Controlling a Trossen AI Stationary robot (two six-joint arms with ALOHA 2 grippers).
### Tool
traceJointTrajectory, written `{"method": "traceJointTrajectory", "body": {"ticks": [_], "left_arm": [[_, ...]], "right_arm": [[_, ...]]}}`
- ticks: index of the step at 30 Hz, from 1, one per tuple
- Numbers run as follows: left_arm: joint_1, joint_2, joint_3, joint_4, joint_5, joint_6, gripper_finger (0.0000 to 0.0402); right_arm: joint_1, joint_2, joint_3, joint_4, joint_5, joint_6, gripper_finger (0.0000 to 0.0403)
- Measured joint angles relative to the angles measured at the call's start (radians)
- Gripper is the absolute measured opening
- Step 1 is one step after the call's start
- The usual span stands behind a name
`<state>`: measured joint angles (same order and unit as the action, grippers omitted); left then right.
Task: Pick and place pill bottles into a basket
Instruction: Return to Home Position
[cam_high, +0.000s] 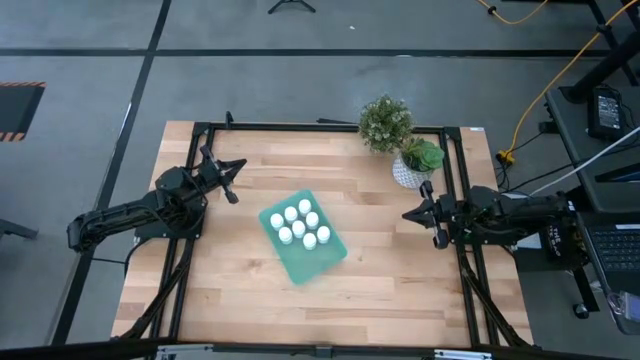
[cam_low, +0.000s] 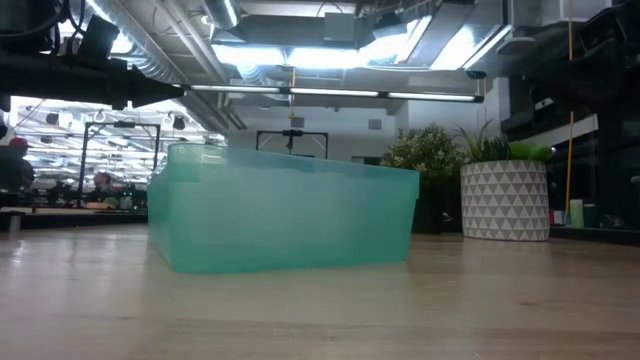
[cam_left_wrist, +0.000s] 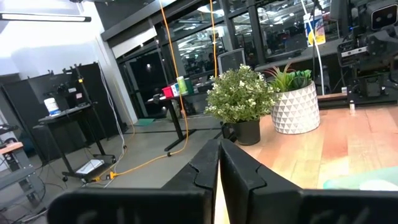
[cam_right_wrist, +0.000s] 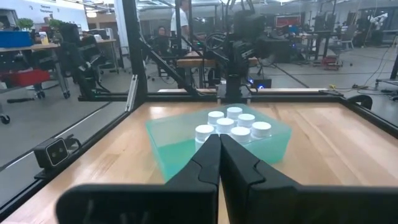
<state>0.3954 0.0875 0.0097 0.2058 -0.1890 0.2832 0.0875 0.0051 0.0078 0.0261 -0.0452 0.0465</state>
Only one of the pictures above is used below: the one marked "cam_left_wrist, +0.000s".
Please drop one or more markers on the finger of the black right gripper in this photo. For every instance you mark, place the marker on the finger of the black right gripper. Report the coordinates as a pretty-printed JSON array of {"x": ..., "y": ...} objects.
[
  {"x": 395, "y": 46},
  {"x": 382, "y": 46}
]

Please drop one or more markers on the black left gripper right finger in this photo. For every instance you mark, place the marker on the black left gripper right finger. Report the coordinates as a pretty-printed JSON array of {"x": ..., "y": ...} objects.
[{"x": 311, "y": 208}]

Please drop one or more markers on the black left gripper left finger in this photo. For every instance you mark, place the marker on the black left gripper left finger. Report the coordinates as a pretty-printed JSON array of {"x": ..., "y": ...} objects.
[{"x": 130, "y": 207}]

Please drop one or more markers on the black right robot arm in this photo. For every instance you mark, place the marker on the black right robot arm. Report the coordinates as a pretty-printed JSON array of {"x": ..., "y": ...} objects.
[{"x": 370, "y": 87}]

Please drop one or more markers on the translucent teal plastic basket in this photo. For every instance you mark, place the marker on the translucent teal plastic basket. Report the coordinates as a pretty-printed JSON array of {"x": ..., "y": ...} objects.
[{"x": 342, "y": 182}]

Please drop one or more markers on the white blue wipes canister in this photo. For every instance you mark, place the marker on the white blue wipes canister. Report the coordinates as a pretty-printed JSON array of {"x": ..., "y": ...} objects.
[{"x": 315, "y": 28}]

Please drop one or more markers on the white tray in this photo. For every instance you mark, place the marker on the white tray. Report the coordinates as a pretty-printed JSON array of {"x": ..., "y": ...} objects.
[{"x": 89, "y": 166}]

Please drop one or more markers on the black counter ledge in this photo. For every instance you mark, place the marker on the black counter ledge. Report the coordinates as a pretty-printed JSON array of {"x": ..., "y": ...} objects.
[{"x": 292, "y": 60}]

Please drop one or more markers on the succulent in white geometric pot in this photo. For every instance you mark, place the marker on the succulent in white geometric pot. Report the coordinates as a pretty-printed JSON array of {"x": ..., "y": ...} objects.
[{"x": 295, "y": 109}]

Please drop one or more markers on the teal floor mat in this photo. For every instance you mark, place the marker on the teal floor mat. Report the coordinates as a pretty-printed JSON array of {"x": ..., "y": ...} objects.
[{"x": 144, "y": 122}]

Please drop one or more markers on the black desk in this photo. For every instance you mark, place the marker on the black desk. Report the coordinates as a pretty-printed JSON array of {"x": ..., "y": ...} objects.
[{"x": 174, "y": 118}]

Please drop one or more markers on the black rolling cart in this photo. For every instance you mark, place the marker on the black rolling cart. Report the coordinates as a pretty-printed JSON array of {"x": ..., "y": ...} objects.
[{"x": 66, "y": 112}]

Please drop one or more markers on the white-flowered plant in black pot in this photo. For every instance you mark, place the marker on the white-flowered plant in black pot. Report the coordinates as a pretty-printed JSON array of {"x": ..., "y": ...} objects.
[{"x": 239, "y": 93}]

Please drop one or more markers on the grey mesh office chair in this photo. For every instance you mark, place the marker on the grey mesh office chair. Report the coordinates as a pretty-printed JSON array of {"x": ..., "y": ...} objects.
[{"x": 231, "y": 60}]

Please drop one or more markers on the red box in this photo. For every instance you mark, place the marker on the red box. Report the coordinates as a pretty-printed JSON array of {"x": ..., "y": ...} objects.
[{"x": 167, "y": 92}]

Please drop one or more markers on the white and blue box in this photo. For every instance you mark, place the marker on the white and blue box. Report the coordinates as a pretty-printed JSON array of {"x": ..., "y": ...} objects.
[{"x": 175, "y": 89}]

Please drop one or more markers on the white wipes tub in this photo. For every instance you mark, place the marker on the white wipes tub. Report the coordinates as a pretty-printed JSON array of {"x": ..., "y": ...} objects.
[{"x": 52, "y": 107}]

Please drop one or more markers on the light green cylinder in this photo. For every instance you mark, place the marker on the light green cylinder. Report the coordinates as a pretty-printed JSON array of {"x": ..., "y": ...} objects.
[{"x": 182, "y": 85}]

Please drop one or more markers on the wooden-top workbench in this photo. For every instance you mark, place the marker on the wooden-top workbench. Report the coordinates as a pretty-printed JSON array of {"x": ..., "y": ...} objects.
[{"x": 11, "y": 147}]

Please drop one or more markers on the dark green canister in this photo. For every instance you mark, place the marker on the dark green canister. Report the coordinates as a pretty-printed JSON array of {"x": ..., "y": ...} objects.
[{"x": 189, "y": 85}]

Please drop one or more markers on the long ceiling light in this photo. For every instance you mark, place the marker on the long ceiling light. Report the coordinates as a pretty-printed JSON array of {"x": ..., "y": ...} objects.
[{"x": 46, "y": 17}]

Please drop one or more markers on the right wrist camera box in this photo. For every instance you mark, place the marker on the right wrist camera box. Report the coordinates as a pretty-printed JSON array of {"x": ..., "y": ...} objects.
[{"x": 382, "y": 15}]

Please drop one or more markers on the black aluminium table frame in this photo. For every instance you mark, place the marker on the black aluminium table frame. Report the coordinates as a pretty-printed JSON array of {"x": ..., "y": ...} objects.
[{"x": 332, "y": 101}]

